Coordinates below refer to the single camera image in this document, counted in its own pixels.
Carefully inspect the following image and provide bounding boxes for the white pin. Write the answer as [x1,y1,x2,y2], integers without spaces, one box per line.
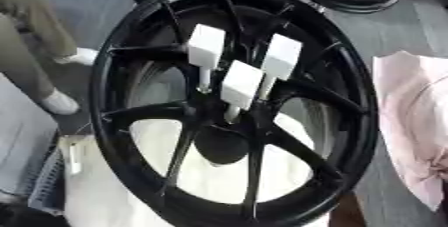
[218,59,266,124]
[255,33,305,101]
[185,23,228,94]

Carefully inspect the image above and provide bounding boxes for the black spoked wheel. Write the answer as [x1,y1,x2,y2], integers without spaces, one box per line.
[87,0,382,227]

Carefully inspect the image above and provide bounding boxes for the pink crumpled cloth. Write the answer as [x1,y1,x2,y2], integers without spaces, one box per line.
[371,50,448,213]

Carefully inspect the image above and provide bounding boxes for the person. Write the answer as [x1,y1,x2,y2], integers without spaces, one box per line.
[0,0,102,116]

